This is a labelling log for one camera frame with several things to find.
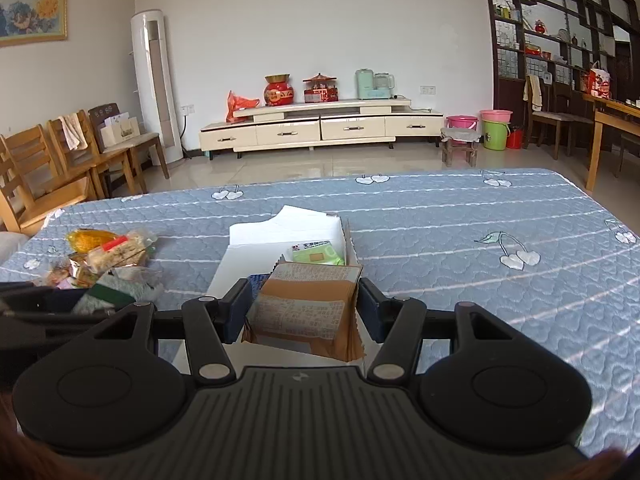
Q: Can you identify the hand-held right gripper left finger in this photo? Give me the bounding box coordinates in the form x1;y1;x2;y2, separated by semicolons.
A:
82;278;253;387

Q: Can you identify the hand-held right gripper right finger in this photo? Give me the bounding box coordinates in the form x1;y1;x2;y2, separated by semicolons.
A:
357;278;521;387

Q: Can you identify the brown paper snack packet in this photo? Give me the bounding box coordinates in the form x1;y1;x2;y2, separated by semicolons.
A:
241;261;369;362

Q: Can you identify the white cardboard box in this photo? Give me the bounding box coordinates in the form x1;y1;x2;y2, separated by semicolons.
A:
170;205;386;376

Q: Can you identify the green white snack packet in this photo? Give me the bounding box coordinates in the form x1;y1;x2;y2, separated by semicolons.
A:
72;271;164;317

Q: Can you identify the yellow snack packet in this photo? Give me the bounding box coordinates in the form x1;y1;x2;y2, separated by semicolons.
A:
66;229;127;254

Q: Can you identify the clear red label snack packet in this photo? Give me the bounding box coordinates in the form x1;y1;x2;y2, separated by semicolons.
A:
86;230;157;269

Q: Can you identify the pile of small snack packets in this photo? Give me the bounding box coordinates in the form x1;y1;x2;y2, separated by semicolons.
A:
46;255;102;290

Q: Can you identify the blue quilted blanket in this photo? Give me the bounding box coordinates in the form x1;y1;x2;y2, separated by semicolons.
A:
0;167;640;461

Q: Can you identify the light wooden chair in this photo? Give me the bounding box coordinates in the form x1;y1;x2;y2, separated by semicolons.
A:
47;111;139;199
0;132;94;237
12;124;108;202

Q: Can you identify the small wooden stool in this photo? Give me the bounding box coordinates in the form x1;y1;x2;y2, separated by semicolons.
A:
439;127;482;168

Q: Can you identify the cream tv cabinet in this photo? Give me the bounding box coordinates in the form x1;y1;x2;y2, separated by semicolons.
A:
199;97;446;160

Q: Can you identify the dark back wooden chair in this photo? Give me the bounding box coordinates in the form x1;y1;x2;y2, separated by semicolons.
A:
87;103;171;194

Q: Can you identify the beige towel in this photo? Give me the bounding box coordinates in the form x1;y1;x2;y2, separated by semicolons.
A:
59;112;90;151

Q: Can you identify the red plastic bag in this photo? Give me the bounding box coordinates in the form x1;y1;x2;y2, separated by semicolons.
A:
226;90;261;124

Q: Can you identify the pink plastic basin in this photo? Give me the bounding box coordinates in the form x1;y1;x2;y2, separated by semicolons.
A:
446;115;479;134

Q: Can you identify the white paper bag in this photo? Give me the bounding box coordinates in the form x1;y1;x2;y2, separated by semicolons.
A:
100;114;141;150

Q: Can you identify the green bucket with pink lid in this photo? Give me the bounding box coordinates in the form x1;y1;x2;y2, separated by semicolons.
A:
479;109;514;151

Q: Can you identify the red carousel ornament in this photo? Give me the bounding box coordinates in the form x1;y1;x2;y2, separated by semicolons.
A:
302;72;340;104

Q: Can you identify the mint green kitchen appliance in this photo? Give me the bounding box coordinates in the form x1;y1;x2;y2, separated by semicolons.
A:
355;68;380;100

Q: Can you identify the red gold vase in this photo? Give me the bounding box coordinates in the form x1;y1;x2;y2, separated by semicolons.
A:
263;74;295;107

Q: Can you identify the white tower air conditioner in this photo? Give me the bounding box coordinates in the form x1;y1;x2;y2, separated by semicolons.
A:
130;8;185;165

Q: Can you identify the dark wooden dining chair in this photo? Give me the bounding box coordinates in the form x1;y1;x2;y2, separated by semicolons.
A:
523;74;594;161

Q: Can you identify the yellow cloth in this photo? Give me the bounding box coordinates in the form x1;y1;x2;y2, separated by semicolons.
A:
523;75;544;112

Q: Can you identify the wooden dining table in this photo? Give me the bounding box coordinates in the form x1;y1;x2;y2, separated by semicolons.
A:
582;92;640;192

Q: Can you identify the framed flower painting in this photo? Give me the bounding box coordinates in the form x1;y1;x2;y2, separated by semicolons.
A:
0;0;69;49

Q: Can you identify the red gift bag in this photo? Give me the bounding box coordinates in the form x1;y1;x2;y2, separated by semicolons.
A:
585;61;614;99

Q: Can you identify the dark wooden display shelf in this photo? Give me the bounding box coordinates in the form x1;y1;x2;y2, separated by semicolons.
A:
480;0;640;153

